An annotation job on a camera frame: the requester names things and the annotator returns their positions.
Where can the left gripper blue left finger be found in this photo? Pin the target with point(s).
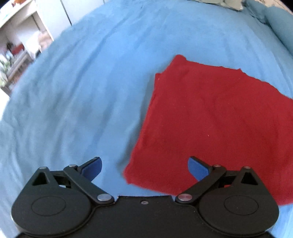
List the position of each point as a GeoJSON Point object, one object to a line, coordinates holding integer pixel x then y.
{"type": "Point", "coordinates": [81, 177]}

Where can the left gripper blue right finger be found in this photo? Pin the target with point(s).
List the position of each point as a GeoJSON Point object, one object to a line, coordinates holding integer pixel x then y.
{"type": "Point", "coordinates": [207, 176]}

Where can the red long-sleeve sweater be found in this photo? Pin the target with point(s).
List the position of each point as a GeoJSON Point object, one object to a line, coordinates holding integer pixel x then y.
{"type": "Point", "coordinates": [219, 115]}

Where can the light blue bed sheet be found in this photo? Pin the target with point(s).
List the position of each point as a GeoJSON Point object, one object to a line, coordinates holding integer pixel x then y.
{"type": "Point", "coordinates": [88, 93]}

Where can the white shelf unit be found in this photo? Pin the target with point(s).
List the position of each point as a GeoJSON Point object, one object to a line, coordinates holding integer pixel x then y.
{"type": "Point", "coordinates": [27, 28]}

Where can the green flat pillow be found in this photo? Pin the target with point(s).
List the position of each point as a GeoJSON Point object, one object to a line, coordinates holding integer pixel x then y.
{"type": "Point", "coordinates": [231, 4]}

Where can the folded teal duvet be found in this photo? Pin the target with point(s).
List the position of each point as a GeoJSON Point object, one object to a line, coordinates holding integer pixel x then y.
{"type": "Point", "coordinates": [277, 18]}

